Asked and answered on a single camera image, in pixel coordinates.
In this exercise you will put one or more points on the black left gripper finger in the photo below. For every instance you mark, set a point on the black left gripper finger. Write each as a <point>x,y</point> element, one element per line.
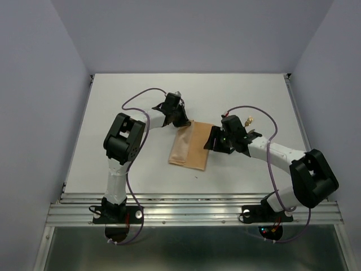
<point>181,118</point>
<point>171,117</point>

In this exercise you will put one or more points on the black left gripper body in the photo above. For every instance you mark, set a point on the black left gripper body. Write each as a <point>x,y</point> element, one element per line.
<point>175,110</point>

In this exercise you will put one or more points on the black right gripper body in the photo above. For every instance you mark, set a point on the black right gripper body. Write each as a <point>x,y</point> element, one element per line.
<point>231,140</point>

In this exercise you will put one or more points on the peach cloth napkin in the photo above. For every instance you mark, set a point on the peach cloth napkin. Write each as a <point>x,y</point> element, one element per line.
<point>188,147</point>

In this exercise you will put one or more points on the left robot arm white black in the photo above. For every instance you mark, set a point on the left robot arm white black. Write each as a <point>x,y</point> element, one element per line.
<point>125,139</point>

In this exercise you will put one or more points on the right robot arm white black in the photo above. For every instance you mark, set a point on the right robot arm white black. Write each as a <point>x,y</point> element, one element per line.
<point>312,179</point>

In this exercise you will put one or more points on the gold fork black handle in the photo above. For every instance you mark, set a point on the gold fork black handle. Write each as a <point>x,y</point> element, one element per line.
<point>248,121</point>

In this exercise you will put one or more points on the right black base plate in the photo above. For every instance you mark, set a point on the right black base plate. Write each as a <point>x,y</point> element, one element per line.
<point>261,214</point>

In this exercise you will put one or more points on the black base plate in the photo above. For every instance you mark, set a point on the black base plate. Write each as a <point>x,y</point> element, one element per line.
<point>261,214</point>
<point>124,215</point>

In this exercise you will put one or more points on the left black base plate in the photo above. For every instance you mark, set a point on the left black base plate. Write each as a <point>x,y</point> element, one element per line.
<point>124,215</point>

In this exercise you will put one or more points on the aluminium rail frame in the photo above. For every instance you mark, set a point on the aluminium rail frame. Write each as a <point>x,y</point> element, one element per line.
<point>191,218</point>

